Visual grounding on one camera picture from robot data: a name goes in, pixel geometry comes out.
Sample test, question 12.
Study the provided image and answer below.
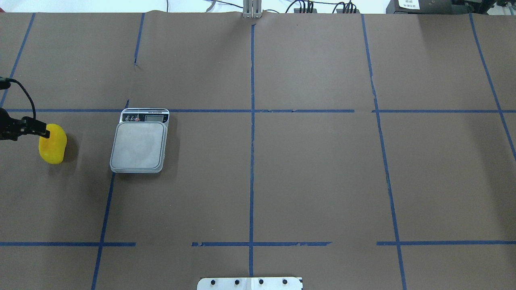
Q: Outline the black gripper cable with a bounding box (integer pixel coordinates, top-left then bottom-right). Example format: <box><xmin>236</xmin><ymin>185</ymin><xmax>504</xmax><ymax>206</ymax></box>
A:
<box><xmin>0</xmin><ymin>77</ymin><xmax>37</xmax><ymax>121</ymax></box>

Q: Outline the black power strip right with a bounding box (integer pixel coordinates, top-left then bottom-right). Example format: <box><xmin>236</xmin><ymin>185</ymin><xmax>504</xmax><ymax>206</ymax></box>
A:
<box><xmin>332</xmin><ymin>1</ymin><xmax>360</xmax><ymax>14</ymax></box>

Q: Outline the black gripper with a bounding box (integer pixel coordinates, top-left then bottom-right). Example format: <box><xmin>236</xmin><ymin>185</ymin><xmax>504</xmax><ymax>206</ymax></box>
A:
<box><xmin>0</xmin><ymin>108</ymin><xmax>50</xmax><ymax>141</ymax></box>

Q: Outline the yellow mango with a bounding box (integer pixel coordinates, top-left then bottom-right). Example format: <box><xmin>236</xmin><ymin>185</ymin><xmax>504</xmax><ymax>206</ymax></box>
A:
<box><xmin>38</xmin><ymin>124</ymin><xmax>67</xmax><ymax>165</ymax></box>

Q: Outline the aluminium profile post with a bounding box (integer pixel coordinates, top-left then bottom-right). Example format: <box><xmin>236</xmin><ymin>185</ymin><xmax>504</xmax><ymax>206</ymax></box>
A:
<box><xmin>243</xmin><ymin>0</ymin><xmax>263</xmax><ymax>19</ymax></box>

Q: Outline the black power strip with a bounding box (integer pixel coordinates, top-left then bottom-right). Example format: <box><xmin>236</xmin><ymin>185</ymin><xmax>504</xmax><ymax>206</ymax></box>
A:
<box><xmin>292</xmin><ymin>0</ymin><xmax>317</xmax><ymax>14</ymax></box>
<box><xmin>332</xmin><ymin>1</ymin><xmax>360</xmax><ymax>14</ymax></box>

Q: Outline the black power strip left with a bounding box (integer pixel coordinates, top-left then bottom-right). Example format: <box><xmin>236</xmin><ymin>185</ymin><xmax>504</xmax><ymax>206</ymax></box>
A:
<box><xmin>292</xmin><ymin>0</ymin><xmax>317</xmax><ymax>14</ymax></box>

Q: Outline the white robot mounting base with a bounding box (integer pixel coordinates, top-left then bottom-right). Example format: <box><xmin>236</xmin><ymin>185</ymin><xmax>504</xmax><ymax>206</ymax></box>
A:
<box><xmin>197</xmin><ymin>277</ymin><xmax>304</xmax><ymax>290</ymax></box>

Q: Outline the silver digital kitchen scale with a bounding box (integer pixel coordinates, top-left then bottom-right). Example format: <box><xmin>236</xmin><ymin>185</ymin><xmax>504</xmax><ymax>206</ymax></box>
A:
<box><xmin>109</xmin><ymin>107</ymin><xmax>170</xmax><ymax>173</ymax></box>

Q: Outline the black box with label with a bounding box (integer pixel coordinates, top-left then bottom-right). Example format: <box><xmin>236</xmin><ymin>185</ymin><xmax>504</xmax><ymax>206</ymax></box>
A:
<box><xmin>385</xmin><ymin>0</ymin><xmax>453</xmax><ymax>15</ymax></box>

